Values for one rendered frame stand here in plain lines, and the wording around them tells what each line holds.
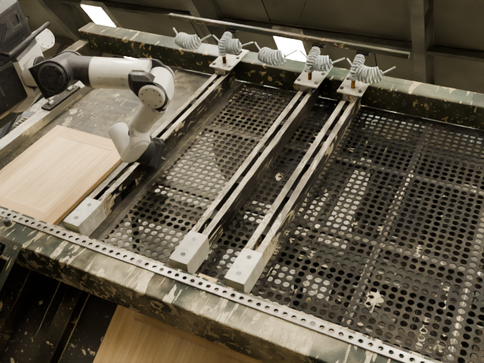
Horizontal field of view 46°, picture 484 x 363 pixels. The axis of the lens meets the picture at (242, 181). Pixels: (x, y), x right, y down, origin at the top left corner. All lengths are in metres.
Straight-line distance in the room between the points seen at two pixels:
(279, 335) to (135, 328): 0.56
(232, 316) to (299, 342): 0.19
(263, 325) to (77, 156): 1.05
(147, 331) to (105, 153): 0.71
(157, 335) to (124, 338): 0.11
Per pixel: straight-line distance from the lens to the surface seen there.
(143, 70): 1.68
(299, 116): 2.26
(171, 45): 2.73
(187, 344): 1.83
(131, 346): 1.90
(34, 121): 2.47
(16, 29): 1.82
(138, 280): 1.67
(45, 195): 2.10
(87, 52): 3.01
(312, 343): 1.50
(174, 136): 2.20
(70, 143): 2.32
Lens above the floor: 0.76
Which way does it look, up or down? 15 degrees up
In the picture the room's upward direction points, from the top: 22 degrees clockwise
